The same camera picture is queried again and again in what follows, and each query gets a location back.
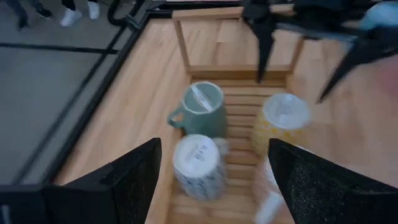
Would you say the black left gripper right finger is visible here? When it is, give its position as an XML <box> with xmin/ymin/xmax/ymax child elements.
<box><xmin>267</xmin><ymin>138</ymin><xmax>398</xmax><ymax>224</ymax></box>

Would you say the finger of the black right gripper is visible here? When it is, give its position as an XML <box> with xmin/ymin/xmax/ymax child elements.
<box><xmin>316</xmin><ymin>30</ymin><xmax>398</xmax><ymax>104</ymax></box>
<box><xmin>242</xmin><ymin>17</ymin><xmax>277</xmax><ymax>84</ymax></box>

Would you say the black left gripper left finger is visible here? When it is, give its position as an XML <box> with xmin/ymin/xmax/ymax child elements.
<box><xmin>0</xmin><ymin>138</ymin><xmax>163</xmax><ymax>224</ymax></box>

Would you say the plain light blue mug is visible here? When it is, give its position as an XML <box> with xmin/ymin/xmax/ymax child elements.
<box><xmin>360</xmin><ymin>1</ymin><xmax>398</xmax><ymax>31</ymax></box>

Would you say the orange leaf pattern mug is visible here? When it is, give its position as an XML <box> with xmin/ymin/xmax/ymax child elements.
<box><xmin>252</xmin><ymin>149</ymin><xmax>296</xmax><ymax>224</ymax></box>

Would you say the blue floral pattern mug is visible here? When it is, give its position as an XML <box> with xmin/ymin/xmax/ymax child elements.
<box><xmin>172</xmin><ymin>134</ymin><xmax>230</xmax><ymax>202</ymax></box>

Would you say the yellow dotted pattern mug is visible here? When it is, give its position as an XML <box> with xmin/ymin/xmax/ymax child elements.
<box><xmin>251</xmin><ymin>93</ymin><xmax>312</xmax><ymax>157</ymax></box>

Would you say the sage green mug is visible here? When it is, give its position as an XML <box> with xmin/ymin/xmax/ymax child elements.
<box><xmin>167</xmin><ymin>81</ymin><xmax>229</xmax><ymax>138</ymax></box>

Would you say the person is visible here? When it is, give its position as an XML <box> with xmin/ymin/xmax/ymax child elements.
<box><xmin>4</xmin><ymin>0</ymin><xmax>53</xmax><ymax>31</ymax></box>
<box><xmin>59</xmin><ymin>0</ymin><xmax>101</xmax><ymax>28</ymax></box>

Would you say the wooden slatted tray with handles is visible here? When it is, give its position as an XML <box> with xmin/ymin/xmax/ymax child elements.
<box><xmin>144</xmin><ymin>6</ymin><xmax>304</xmax><ymax>224</ymax></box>

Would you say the thick black hose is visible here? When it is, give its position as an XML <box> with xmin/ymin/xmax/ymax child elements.
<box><xmin>106</xmin><ymin>0</ymin><xmax>139</xmax><ymax>27</ymax></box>

